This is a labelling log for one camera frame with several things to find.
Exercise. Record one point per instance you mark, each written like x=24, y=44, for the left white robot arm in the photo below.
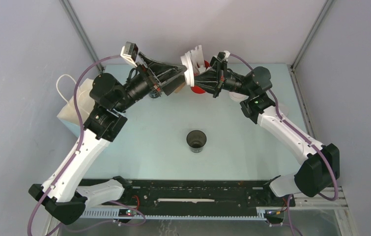
x=61, y=195

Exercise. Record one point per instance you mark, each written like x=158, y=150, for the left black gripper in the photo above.
x=160, y=76

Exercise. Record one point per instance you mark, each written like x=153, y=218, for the light blue paper bag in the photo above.
x=85, y=103

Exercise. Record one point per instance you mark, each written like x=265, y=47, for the black paper coffee cup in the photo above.
x=154, y=95

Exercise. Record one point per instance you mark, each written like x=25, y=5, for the white plastic cup lid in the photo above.
x=237, y=97

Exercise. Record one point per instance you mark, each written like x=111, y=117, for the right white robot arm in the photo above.
x=319, y=164

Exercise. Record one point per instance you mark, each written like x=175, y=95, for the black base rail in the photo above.
x=203, y=199

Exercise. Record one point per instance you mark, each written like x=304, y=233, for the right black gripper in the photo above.
x=213, y=80

